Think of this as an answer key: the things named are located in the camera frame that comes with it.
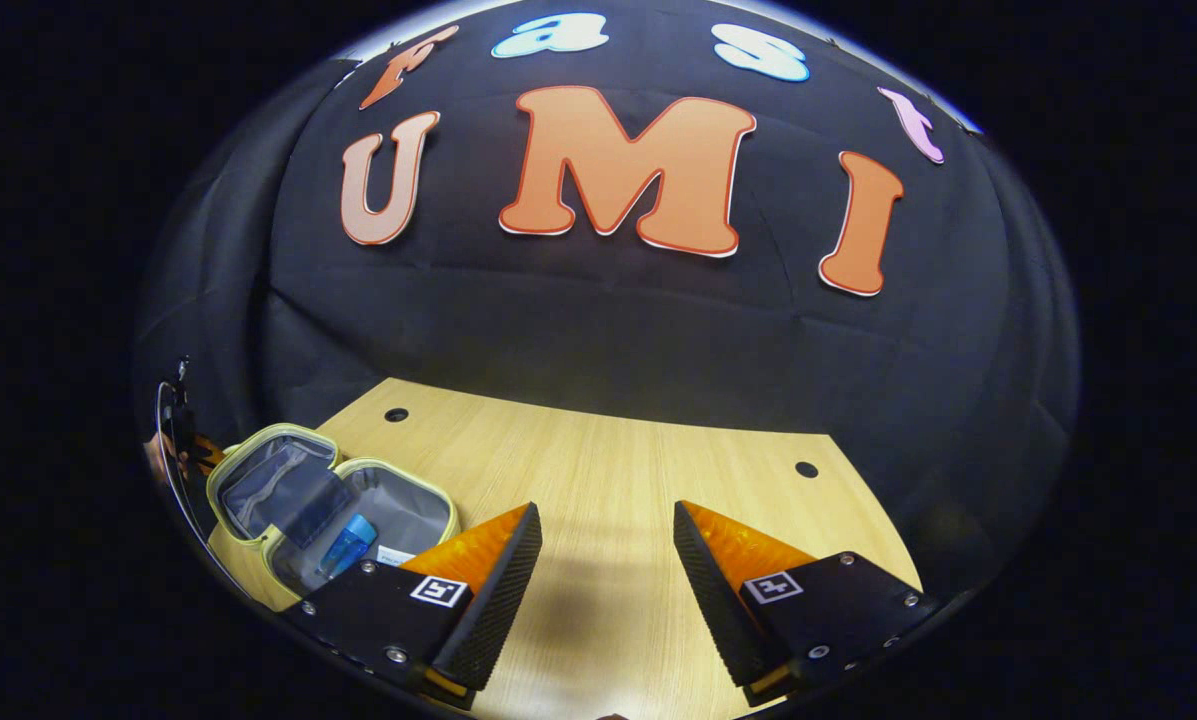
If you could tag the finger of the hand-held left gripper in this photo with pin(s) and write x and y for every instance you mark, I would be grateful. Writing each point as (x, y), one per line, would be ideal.
(208, 455)

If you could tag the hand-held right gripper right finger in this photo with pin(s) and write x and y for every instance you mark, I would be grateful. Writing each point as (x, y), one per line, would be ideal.
(713, 600)

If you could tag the blue capped glass bottle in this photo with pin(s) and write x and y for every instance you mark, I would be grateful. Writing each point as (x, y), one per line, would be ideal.
(350, 543)

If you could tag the small cream suitcase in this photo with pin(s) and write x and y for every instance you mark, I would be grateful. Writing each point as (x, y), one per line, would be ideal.
(278, 490)

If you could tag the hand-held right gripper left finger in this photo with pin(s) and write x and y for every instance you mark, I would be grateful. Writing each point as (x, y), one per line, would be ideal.
(498, 600)

